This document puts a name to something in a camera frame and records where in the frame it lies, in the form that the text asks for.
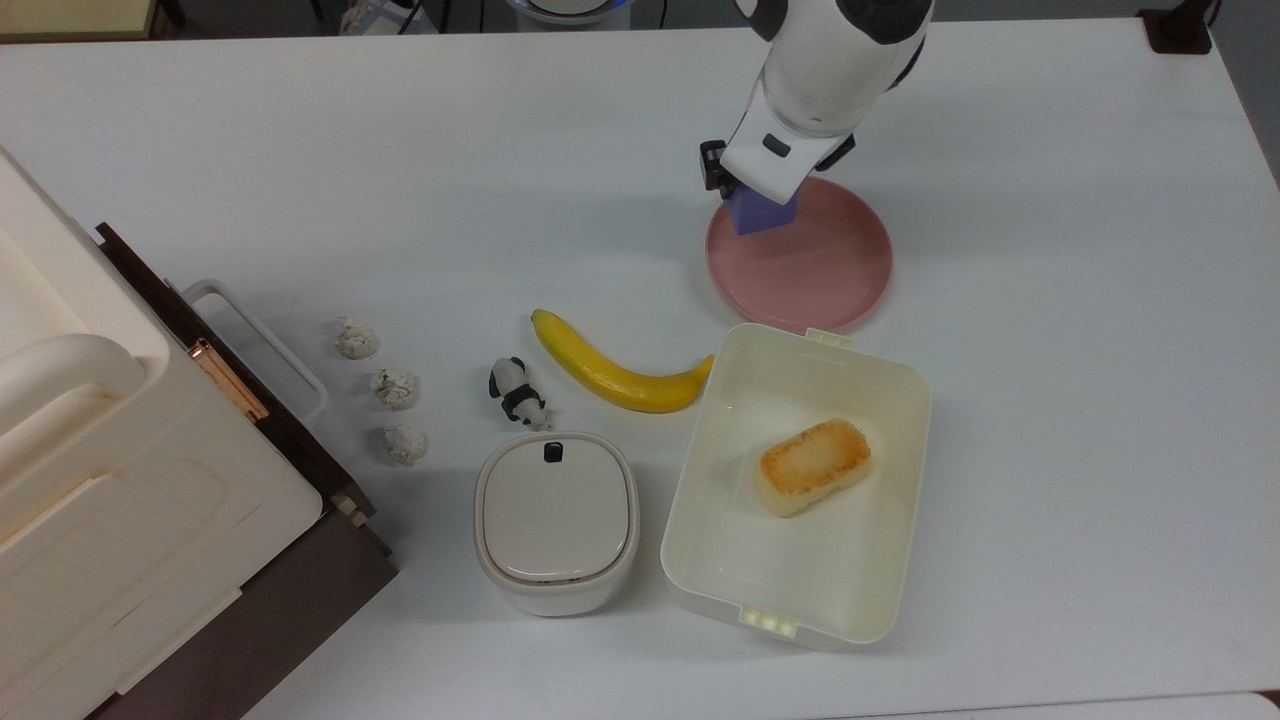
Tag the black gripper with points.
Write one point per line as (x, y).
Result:
(838, 150)

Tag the purple cube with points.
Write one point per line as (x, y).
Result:
(760, 215)

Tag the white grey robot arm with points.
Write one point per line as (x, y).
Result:
(830, 70)

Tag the pink plate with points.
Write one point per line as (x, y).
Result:
(820, 270)

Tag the yellow toy banana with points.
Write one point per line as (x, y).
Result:
(620, 385)

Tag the black white panda figurine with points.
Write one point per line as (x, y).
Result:
(515, 390)

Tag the toasted bread piece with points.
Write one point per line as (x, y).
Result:
(810, 465)

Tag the small cream lidded bin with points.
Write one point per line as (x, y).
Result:
(555, 510)

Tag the white crumpled dumpling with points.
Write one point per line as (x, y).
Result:
(357, 340)
(406, 445)
(395, 390)

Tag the cream plastic storage box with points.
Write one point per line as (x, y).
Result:
(720, 560)

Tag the black table clamp base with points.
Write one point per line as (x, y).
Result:
(1178, 30)

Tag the dark brown drawer box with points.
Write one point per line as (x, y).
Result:
(300, 620)

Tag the light wooden desk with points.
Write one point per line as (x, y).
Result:
(70, 15)

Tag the cream toy fridge cabinet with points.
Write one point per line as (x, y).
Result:
(120, 520)

